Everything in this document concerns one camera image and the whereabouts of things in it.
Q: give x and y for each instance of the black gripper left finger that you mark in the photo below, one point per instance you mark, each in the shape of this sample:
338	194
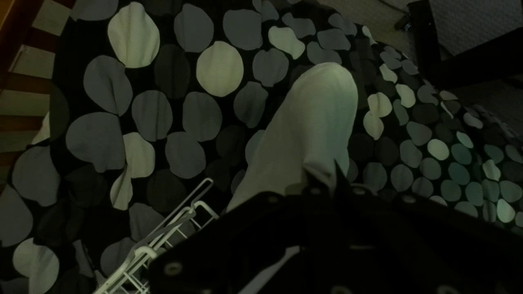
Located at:
312	187

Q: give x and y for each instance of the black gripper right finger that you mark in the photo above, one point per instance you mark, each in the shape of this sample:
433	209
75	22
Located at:
343	181

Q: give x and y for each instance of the white towel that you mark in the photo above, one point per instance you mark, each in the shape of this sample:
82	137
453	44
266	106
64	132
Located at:
310	124

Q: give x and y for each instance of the black grey spotted duvet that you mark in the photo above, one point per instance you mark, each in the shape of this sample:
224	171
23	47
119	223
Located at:
163	107

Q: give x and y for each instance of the black metal stand frame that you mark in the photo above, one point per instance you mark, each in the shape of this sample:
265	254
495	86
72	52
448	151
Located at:
474	58

